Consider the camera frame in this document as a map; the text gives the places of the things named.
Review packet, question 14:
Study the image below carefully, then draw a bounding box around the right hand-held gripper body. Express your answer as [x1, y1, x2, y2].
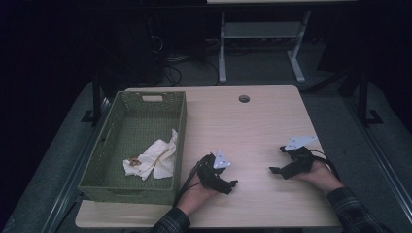
[281, 135, 319, 180]

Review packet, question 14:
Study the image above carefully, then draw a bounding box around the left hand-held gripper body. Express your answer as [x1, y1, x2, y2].
[196, 150, 232, 194]

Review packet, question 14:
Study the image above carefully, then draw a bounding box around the white cloth with brown print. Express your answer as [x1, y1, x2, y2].
[122, 128, 179, 182]

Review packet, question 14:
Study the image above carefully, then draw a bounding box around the green woven basket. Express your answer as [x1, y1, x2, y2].
[77, 90, 189, 206]

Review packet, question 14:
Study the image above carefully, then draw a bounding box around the person's right hand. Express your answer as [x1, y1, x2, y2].
[292, 159, 344, 197]

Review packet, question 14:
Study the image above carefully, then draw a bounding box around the person's left hand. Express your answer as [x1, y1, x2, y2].
[177, 183, 222, 216]

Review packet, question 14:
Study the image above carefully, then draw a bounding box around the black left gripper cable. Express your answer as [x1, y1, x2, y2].
[174, 158, 203, 207]

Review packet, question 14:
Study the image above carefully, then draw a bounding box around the black upright post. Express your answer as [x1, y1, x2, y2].
[81, 71, 102, 125]
[358, 67, 384, 128]

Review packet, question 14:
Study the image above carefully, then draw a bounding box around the tangle of floor cables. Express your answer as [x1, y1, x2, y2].
[158, 54, 222, 87]

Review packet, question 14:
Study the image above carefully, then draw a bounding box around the white metal table frame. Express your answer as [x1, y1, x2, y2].
[217, 9, 312, 84]

